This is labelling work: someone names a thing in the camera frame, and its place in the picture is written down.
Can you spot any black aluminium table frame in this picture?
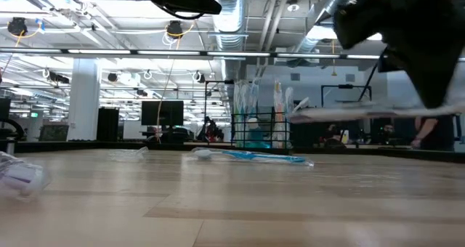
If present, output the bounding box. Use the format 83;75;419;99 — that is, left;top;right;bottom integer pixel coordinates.
14;139;465;163

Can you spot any yellow hanging cord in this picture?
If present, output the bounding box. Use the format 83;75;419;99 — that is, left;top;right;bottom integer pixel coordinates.
330;39;338;77

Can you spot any black station frame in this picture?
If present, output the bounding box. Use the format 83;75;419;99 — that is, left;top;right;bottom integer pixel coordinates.
320;84;373;106
203;79;259;146

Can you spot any black ceiling device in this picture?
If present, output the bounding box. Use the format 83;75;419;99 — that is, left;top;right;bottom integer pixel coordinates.
165;19;197;41
6;16;44;46

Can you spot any black background monitor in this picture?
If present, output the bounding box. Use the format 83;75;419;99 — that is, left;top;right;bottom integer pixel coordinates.
140;100;185;132

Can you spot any person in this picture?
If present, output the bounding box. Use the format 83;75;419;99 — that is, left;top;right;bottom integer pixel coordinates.
377;123;397;143
410;114;458;150
321;123;346;148

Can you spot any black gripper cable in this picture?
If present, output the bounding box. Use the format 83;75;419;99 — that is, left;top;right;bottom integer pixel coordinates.
159;0;214;21
357;61;379;102

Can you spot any silver ribbed ceiling duct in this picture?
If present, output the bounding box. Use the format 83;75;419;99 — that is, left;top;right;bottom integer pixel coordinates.
209;0;250;108

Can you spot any black chair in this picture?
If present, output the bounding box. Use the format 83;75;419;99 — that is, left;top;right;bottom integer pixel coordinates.
0;97;25;155

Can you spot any white square pillar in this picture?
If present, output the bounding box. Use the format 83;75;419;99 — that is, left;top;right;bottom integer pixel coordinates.
67;57;102;142

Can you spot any crumpled clear plastic wrapper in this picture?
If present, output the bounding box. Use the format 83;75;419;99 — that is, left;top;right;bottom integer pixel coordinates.
108;146;150;163

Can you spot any black partition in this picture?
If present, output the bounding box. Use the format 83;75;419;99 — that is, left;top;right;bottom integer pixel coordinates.
292;121;364;148

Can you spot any black cabinet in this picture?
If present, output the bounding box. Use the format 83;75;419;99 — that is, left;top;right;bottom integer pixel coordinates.
96;107;121;142

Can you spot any purple toothbrush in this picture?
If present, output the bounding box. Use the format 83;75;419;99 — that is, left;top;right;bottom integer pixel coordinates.
289;102;465;125
0;150;50;201

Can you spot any silver smooth ceiling duct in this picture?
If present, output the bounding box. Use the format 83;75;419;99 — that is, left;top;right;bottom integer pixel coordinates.
294;0;349;55

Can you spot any black wire toothbrush holder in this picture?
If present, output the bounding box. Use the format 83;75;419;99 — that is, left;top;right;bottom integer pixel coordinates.
231;110;294;155

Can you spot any long strip light bar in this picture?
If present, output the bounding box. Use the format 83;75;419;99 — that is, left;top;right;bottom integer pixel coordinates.
0;47;382;61

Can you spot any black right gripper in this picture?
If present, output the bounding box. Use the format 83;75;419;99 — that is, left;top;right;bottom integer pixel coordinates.
333;0;465;108

